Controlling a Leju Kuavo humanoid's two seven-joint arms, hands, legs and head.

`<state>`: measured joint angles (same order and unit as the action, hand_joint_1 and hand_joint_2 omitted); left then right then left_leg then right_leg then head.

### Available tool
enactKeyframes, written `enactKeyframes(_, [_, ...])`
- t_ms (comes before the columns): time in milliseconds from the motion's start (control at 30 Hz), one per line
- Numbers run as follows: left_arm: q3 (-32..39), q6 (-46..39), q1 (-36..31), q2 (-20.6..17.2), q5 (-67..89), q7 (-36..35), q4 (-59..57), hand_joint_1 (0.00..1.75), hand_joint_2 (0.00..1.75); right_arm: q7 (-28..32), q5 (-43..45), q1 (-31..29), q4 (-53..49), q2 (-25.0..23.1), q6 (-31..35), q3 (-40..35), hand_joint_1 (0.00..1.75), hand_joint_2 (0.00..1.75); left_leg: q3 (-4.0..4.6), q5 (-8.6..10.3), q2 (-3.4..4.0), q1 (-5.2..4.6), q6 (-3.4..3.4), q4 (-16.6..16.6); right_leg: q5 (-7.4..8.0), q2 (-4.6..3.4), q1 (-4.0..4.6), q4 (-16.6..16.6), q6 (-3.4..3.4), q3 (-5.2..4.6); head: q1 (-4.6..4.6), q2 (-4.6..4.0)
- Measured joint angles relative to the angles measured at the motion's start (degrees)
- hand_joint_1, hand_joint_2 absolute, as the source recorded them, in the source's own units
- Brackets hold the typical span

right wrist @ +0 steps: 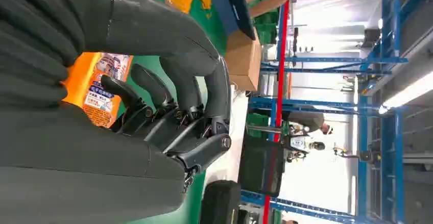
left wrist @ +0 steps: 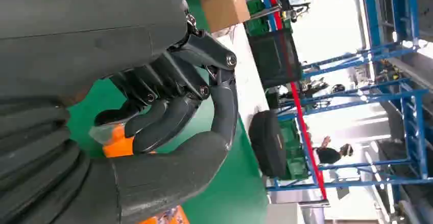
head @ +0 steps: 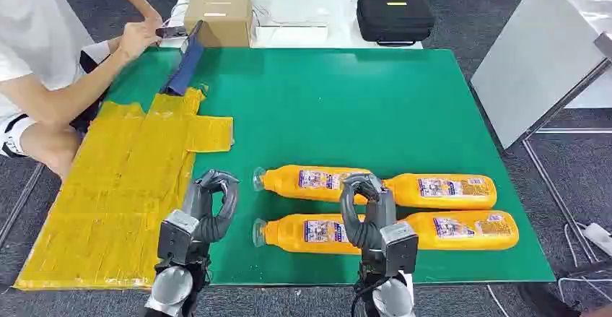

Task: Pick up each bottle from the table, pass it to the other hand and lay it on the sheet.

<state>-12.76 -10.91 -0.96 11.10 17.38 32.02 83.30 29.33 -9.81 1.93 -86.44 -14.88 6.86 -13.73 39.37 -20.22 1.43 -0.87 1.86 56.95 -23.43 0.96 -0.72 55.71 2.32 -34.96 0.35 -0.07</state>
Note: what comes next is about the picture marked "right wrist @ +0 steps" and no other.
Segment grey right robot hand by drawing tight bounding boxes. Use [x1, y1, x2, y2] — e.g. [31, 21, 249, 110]
[0, 0, 233, 224]

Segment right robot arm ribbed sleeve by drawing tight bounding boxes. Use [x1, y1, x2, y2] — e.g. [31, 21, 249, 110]
[0, 0, 86, 111]

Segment black chair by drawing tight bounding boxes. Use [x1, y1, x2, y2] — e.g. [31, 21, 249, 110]
[199, 180, 242, 224]

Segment black monitor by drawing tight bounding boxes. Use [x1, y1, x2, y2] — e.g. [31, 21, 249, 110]
[238, 135, 286, 198]

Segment green plastic crate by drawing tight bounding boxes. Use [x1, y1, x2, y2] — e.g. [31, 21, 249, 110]
[255, 23, 279, 45]
[246, 113, 272, 139]
[254, 0, 282, 26]

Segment brown cardboard box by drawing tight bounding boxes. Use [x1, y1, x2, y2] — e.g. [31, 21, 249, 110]
[225, 30, 263, 92]

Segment dark blue box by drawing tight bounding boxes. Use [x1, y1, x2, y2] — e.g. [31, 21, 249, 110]
[208, 0, 257, 41]

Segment red pole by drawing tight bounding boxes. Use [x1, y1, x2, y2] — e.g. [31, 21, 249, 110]
[262, 0, 291, 224]

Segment person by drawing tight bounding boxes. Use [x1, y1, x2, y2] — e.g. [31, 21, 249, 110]
[282, 111, 334, 136]

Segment blue metal rack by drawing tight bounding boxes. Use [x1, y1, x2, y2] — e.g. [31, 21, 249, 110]
[240, 0, 433, 224]

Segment ceiling light strip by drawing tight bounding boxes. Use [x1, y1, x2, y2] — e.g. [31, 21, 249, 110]
[378, 70, 433, 115]

